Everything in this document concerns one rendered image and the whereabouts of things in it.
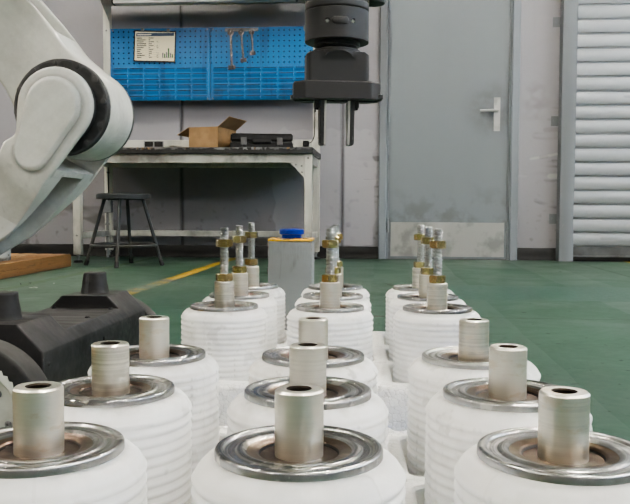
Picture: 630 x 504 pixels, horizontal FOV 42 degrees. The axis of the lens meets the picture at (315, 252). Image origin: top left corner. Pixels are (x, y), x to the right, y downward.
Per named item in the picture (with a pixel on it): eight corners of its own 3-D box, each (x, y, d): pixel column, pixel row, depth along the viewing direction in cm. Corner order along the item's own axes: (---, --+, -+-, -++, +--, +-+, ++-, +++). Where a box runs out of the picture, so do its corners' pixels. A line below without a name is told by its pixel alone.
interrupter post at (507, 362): (490, 406, 47) (491, 349, 47) (483, 396, 49) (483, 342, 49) (532, 406, 47) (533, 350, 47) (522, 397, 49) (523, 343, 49)
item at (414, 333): (411, 489, 85) (413, 317, 84) (379, 462, 94) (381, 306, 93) (494, 481, 87) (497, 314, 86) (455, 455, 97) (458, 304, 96)
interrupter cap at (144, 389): (24, 412, 45) (23, 400, 45) (68, 383, 53) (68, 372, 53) (160, 414, 45) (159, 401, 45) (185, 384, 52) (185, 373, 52)
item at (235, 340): (223, 487, 85) (223, 315, 84) (163, 468, 91) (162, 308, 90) (284, 465, 92) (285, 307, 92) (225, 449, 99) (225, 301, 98)
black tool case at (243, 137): (231, 152, 574) (231, 137, 574) (291, 152, 577) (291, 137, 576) (229, 148, 540) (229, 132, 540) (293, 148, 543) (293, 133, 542)
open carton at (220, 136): (196, 153, 592) (196, 122, 591) (246, 152, 580) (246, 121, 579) (176, 150, 564) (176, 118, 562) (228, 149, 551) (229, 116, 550)
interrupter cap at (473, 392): (452, 417, 44) (452, 404, 44) (435, 387, 52) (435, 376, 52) (591, 418, 44) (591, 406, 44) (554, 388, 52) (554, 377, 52)
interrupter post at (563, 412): (542, 472, 35) (544, 396, 35) (529, 455, 38) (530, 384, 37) (598, 473, 35) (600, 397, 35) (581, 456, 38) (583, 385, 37)
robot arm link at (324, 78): (292, 95, 107) (293, 3, 107) (288, 104, 117) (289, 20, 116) (387, 97, 108) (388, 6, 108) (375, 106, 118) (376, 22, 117)
